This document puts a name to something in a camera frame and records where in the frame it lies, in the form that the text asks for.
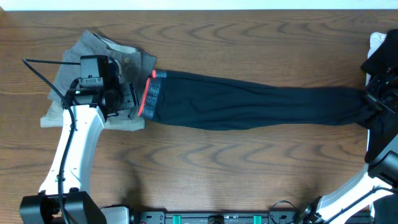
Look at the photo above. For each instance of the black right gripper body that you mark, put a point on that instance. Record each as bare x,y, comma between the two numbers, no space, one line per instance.
383,93

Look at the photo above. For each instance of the black leggings red waistband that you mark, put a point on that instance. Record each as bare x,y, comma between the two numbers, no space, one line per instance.
220,104

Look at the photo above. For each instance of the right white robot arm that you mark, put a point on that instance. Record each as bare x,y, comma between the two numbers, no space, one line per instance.
338,206

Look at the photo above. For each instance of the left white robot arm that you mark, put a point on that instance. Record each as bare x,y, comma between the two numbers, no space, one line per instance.
96,95

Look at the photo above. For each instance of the black garment pile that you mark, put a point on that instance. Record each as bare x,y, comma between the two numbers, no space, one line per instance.
384,130

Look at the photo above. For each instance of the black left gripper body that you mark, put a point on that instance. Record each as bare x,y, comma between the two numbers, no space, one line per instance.
129,97

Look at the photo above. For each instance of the folded grey trousers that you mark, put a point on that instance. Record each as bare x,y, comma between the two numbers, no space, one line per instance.
136,67

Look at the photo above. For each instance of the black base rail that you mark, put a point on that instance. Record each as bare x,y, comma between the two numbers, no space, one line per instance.
217,217

